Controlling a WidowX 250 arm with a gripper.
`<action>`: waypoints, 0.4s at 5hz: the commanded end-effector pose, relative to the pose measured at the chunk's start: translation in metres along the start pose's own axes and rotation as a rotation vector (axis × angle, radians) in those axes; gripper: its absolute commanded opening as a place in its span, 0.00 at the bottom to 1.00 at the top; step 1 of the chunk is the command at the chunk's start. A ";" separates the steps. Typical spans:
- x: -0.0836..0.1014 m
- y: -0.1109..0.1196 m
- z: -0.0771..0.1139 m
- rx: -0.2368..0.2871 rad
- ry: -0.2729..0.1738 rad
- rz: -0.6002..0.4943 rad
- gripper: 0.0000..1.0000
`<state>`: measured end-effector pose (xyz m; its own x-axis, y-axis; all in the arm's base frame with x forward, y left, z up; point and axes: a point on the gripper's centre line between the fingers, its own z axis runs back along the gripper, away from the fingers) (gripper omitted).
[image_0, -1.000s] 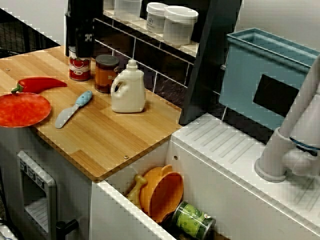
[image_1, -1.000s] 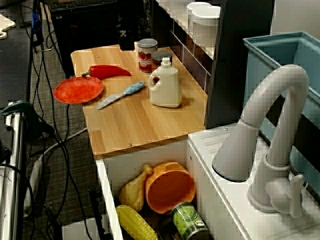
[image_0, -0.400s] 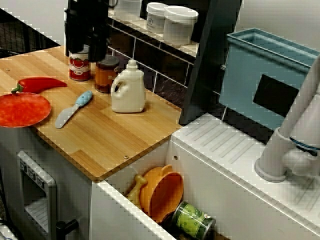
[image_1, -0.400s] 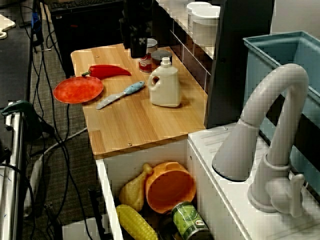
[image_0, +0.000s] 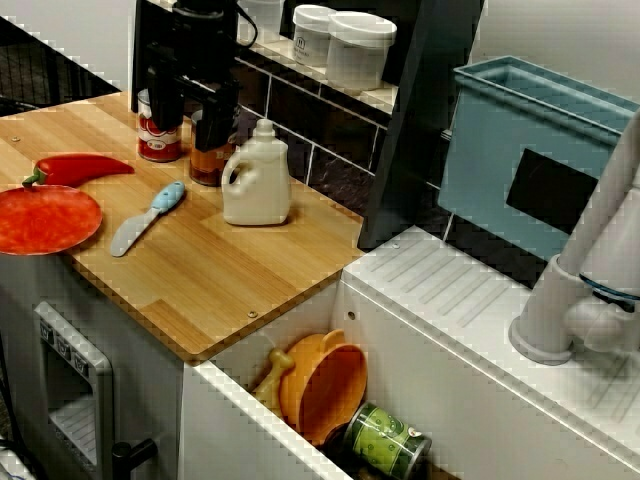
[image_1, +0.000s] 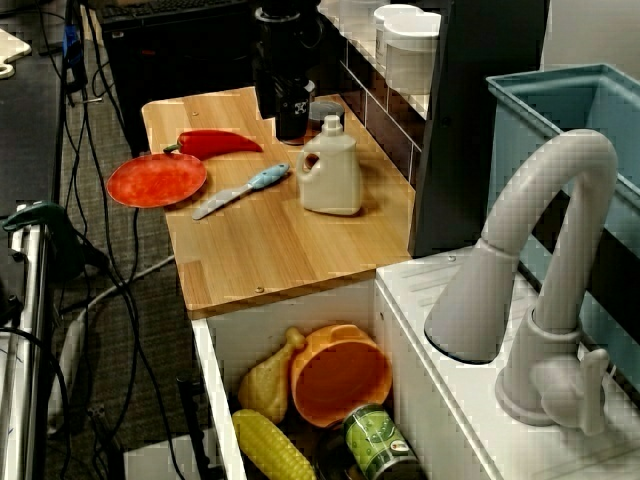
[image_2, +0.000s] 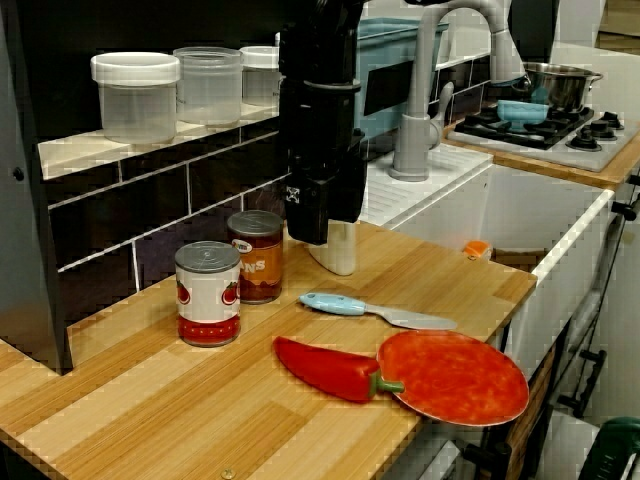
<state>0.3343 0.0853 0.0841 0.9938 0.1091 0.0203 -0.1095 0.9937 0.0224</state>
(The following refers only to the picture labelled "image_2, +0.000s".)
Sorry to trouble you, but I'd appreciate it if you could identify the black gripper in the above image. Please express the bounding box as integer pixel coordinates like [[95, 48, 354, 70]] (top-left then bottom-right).
[[277, 77, 369, 247]]

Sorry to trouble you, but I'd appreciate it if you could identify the white plastic bottle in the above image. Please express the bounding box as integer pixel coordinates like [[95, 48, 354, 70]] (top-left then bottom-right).
[[307, 221, 359, 277]]

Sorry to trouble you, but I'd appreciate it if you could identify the orange beans tin can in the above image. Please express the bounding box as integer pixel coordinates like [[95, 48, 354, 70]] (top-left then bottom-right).
[[227, 210, 285, 305]]

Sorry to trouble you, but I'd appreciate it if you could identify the grey toy faucet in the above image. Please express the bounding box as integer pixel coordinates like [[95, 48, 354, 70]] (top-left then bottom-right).
[[388, 0, 527, 183]]

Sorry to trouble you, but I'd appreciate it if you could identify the small labelled white lidded jar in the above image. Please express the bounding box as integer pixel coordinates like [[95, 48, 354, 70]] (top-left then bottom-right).
[[239, 45, 283, 108]]

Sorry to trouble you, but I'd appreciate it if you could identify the tomato print tin can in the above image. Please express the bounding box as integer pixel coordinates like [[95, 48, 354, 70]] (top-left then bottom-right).
[[174, 240, 242, 347]]

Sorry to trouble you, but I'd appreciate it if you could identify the teal plastic bin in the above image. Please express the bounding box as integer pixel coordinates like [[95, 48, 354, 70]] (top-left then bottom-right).
[[354, 18, 450, 132]]

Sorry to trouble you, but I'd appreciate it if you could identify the orange toy item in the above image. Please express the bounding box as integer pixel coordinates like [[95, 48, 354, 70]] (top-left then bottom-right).
[[462, 240, 494, 262]]

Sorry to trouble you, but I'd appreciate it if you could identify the red toy pepper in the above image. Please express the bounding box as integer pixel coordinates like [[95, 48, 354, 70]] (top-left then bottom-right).
[[272, 335, 405, 404]]

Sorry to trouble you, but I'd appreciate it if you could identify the clear lidless plastic jar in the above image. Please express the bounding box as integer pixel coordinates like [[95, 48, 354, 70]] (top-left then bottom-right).
[[172, 46, 244, 127]]

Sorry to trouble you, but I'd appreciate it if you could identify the white tiled shelf ledge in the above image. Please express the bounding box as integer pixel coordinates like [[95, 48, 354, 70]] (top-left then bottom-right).
[[37, 102, 282, 182]]

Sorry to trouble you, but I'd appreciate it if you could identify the white toy sink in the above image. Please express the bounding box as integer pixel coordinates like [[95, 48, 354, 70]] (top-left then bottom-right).
[[359, 144, 617, 366]]

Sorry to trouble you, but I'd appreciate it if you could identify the orange red plate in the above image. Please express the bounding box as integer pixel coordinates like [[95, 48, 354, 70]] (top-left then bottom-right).
[[376, 330, 530, 428]]

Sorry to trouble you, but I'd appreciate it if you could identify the light blue bowl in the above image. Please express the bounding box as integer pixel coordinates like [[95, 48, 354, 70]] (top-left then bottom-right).
[[496, 98, 552, 134]]

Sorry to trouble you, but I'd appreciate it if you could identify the large white lidded jar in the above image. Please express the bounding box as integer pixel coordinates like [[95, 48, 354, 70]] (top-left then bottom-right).
[[90, 51, 181, 145]]

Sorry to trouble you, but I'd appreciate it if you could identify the toy stove top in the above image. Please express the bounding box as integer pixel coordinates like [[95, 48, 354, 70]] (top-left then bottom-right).
[[446, 106, 628, 172]]

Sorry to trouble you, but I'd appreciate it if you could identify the steel cooking pot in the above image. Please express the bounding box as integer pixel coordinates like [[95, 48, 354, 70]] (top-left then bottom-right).
[[511, 61, 605, 114]]

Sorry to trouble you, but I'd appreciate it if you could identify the grey hutch side panel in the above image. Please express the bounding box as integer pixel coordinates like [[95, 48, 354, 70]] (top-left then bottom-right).
[[0, 0, 76, 377]]

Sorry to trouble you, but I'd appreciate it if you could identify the green plastic object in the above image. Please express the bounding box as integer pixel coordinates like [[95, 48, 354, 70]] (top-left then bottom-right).
[[579, 417, 640, 480]]

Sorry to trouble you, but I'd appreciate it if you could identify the blue handled toy knife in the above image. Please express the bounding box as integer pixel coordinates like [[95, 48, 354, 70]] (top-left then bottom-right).
[[298, 292, 459, 332]]

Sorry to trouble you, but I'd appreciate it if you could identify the black cabinet handle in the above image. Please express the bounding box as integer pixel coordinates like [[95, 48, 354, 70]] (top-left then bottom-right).
[[463, 439, 514, 472], [611, 198, 640, 223], [556, 348, 609, 420]]

